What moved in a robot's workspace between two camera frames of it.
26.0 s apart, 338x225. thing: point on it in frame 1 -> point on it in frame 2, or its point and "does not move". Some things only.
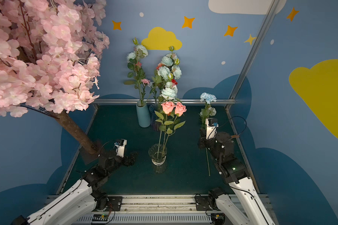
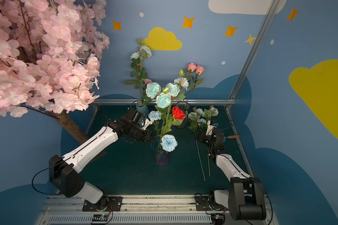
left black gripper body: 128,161 -> 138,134
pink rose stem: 169,122 -> 194,71
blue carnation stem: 206,98 -> 192,113
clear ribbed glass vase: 158,151 -> 184,106
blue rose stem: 204,114 -> 212,111
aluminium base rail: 162,210 does not move
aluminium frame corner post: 267,16 does not move
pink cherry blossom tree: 44,55 does not move
